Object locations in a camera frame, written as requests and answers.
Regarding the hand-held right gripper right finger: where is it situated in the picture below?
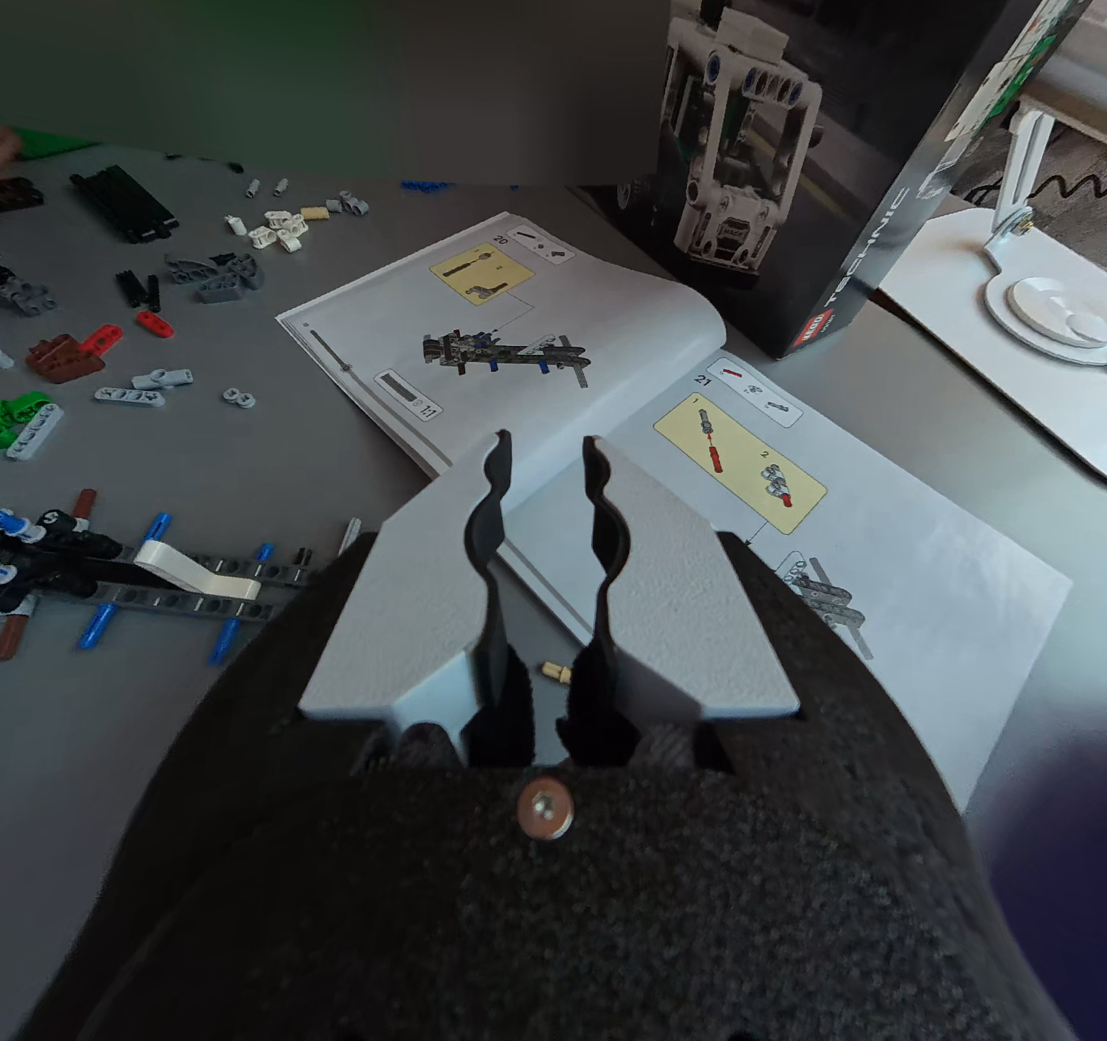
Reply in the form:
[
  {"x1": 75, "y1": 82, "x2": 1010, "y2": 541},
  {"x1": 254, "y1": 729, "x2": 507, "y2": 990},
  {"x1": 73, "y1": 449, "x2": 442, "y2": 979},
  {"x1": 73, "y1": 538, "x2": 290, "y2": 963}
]
[{"x1": 581, "y1": 434, "x2": 802, "y2": 722}]

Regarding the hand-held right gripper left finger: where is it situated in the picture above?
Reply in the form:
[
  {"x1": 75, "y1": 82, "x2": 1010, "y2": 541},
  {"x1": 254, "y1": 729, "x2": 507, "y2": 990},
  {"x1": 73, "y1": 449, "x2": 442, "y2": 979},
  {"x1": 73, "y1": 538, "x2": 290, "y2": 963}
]
[{"x1": 298, "y1": 429, "x2": 515, "y2": 767}]

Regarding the partly built lego chassis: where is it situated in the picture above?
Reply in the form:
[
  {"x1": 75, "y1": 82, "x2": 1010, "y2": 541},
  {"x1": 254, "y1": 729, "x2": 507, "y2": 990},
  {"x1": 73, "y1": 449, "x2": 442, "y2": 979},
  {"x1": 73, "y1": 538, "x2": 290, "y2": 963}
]
[{"x1": 0, "y1": 487, "x2": 323, "y2": 670}]

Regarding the open lego instruction booklet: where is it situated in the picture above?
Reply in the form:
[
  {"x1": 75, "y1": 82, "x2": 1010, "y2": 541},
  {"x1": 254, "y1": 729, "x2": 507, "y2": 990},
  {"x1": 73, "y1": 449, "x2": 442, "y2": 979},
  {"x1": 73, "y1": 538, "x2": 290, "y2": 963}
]
[{"x1": 275, "y1": 211, "x2": 1075, "y2": 817}]

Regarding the green lego piece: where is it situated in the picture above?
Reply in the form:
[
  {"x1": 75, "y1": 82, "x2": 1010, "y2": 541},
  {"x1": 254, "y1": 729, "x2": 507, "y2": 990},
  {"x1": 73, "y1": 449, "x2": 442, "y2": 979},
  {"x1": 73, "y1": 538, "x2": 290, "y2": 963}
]
[{"x1": 0, "y1": 390, "x2": 55, "y2": 451}]

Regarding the dark lego set box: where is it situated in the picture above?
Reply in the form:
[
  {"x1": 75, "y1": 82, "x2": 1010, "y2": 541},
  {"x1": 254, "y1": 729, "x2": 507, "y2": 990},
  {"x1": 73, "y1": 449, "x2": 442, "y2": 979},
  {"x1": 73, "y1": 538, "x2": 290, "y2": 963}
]
[{"x1": 566, "y1": 0, "x2": 1095, "y2": 360}]

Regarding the dark grey lego connector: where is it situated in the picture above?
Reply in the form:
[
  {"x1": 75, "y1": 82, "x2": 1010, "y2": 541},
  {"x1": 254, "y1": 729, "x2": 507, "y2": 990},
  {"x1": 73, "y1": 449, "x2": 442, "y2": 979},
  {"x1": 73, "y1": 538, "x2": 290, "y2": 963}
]
[{"x1": 0, "y1": 266, "x2": 59, "y2": 317}]

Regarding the white flat board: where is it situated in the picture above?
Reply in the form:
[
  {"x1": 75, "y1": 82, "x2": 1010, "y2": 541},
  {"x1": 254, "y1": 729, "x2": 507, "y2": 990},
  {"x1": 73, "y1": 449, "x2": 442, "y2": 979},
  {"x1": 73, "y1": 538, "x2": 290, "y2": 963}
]
[{"x1": 873, "y1": 202, "x2": 1107, "y2": 480}]

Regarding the white sign stand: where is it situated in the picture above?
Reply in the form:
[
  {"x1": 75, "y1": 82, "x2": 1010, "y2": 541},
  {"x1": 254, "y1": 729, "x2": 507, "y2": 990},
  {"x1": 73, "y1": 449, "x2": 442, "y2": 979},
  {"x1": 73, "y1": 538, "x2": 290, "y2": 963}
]
[{"x1": 981, "y1": 102, "x2": 1107, "y2": 367}]

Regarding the printed sign board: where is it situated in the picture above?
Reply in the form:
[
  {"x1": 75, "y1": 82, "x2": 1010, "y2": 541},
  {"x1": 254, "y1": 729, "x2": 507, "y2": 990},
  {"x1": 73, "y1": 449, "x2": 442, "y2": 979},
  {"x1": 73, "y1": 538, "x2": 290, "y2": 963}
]
[{"x1": 943, "y1": 0, "x2": 1107, "y2": 142}]

